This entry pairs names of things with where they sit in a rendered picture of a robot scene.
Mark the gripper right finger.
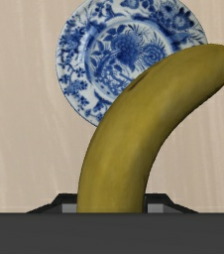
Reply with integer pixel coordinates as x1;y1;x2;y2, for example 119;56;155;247
144;192;198;214

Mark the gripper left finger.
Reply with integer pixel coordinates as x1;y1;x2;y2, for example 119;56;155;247
26;192;79;214

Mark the yellow banana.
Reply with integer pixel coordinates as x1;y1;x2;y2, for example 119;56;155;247
76;44;224;214

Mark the blue and white patterned plate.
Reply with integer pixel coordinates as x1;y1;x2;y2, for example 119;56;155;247
55;0;209;128

